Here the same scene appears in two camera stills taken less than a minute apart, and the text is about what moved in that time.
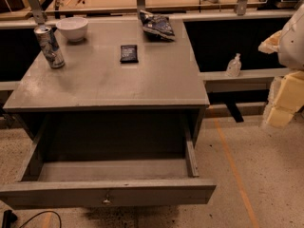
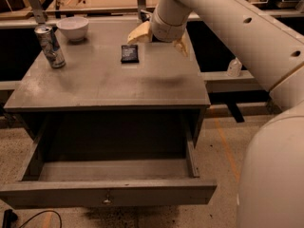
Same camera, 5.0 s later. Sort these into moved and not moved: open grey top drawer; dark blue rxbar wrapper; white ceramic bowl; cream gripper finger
Moved: cream gripper finger
Not moved: dark blue rxbar wrapper; white ceramic bowl; open grey top drawer
